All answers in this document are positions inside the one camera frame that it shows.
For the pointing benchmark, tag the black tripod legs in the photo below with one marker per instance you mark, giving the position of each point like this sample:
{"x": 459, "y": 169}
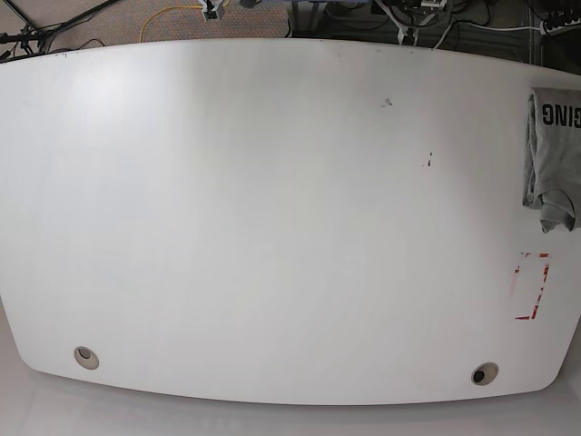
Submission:
{"x": 34, "y": 40}

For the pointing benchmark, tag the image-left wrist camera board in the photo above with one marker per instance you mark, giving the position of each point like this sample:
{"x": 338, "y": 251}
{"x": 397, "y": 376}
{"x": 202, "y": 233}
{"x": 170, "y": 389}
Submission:
{"x": 214, "y": 12}

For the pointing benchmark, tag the white power strip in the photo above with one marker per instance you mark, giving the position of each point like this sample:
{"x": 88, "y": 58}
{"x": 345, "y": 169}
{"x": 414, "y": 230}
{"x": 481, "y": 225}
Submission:
{"x": 560, "y": 22}

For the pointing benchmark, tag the left table cable grommet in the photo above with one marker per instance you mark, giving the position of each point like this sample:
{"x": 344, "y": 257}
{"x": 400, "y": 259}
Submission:
{"x": 86, "y": 358}

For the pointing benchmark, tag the right table cable grommet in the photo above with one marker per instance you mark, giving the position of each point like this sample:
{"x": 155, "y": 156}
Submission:
{"x": 484, "y": 374}

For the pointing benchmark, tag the table cable grommet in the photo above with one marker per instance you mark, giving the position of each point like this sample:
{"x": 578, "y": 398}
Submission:
{"x": 86, "y": 358}
{"x": 484, "y": 374}

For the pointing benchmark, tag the grey metal frame leg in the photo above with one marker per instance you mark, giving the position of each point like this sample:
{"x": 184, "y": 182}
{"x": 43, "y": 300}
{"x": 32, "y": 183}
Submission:
{"x": 306, "y": 18}

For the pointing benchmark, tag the grey printed T-shirt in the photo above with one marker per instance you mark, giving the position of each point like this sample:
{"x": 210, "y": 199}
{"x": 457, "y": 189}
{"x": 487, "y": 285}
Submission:
{"x": 552, "y": 158}

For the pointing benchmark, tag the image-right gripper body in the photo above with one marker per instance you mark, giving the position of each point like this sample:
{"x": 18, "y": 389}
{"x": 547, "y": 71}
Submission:
{"x": 412, "y": 17}

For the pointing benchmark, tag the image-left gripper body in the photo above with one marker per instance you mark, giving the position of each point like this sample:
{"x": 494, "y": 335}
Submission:
{"x": 212, "y": 4}

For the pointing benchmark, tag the red tape rectangle marking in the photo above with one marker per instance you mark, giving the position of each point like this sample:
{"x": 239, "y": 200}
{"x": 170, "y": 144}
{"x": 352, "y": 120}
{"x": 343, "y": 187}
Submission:
{"x": 528, "y": 284}

